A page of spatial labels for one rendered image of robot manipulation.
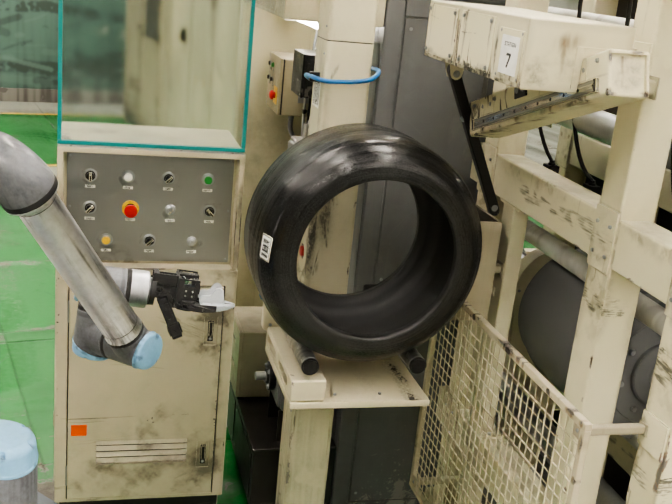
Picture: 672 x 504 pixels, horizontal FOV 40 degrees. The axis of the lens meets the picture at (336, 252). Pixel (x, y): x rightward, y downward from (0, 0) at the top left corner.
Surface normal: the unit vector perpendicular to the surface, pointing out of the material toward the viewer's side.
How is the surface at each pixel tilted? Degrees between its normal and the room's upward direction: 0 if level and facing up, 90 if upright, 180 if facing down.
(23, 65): 90
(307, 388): 90
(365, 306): 80
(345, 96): 90
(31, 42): 90
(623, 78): 72
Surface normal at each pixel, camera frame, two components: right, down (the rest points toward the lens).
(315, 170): -0.24, -0.34
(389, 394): 0.10, -0.95
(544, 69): 0.24, 0.31
